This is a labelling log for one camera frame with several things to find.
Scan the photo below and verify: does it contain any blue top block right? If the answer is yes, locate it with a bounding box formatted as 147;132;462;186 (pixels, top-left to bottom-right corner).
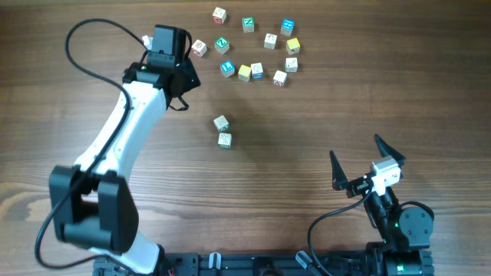
281;18;295;36

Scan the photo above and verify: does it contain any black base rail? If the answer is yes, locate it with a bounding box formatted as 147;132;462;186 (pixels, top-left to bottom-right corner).
91;251;436;276

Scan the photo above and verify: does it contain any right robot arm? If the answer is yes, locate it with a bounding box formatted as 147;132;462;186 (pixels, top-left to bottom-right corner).
330;134;434;275

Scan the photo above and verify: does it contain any green V block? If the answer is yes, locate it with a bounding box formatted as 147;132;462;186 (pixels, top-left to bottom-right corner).
213;115;229;133

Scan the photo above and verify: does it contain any green N block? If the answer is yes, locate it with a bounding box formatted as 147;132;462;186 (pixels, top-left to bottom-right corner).
242;17;255;33

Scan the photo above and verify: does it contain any yellow block right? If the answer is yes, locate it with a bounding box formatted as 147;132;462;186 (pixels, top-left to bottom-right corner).
286;38;301;55

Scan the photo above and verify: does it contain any green Z block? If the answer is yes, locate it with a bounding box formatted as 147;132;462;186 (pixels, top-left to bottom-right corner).
214;37;230;54

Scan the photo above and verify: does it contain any green-edged wooden block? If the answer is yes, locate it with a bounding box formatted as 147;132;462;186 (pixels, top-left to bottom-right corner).
218;133;232;148

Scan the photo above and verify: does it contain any white block red side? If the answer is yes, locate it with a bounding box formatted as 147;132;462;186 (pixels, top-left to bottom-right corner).
191;39;207;58

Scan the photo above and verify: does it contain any yellow block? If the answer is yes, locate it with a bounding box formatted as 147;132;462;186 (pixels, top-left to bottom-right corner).
286;38;301;55
238;64;252;82

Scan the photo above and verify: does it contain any white O block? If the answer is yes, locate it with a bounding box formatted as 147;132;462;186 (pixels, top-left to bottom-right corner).
285;57;298;73

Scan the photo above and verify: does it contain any blue L block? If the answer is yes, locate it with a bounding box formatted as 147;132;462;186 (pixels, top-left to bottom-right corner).
220;60;236;77

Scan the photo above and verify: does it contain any red-sided block far back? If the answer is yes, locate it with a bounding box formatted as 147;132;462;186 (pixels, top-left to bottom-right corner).
212;7;227;25

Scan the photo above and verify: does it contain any white block number two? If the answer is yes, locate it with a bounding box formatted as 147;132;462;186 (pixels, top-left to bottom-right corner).
264;33;277;49

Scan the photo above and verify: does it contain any yellow top block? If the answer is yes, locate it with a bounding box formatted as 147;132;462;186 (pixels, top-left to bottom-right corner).
238;64;252;82

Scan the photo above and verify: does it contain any blue P block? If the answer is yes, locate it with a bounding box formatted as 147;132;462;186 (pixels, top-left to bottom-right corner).
251;63;264;80

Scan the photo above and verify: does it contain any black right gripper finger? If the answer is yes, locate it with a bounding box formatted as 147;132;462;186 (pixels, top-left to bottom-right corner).
374;133;406;161
329;150;348;184

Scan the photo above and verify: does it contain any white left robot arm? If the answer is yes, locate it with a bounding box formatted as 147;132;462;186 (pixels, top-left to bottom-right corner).
35;25;200;275

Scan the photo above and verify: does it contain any red A block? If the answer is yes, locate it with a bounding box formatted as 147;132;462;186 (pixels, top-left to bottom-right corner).
273;71;288;87

